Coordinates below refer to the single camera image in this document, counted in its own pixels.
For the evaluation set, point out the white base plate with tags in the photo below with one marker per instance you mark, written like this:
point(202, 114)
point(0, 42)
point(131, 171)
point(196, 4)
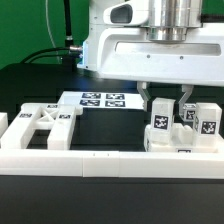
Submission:
point(102, 100)

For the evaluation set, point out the white chair back part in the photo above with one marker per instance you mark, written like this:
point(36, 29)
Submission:
point(58, 119)

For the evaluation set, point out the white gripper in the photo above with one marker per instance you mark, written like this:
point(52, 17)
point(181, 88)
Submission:
point(127, 54)

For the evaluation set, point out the white chair seat part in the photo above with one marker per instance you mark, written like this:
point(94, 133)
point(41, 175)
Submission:
point(181, 142)

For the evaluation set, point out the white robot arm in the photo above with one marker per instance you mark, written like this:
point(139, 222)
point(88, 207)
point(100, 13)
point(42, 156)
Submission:
point(169, 21)

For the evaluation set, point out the white block at left edge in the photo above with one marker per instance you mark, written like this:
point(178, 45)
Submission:
point(3, 122)

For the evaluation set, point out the white U-shaped fence frame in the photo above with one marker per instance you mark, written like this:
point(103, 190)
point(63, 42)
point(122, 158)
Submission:
point(112, 163)

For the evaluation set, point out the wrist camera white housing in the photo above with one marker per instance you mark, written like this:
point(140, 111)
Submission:
point(129, 13)

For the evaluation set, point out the white tagged cube right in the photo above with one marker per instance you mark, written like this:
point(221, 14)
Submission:
point(189, 111)

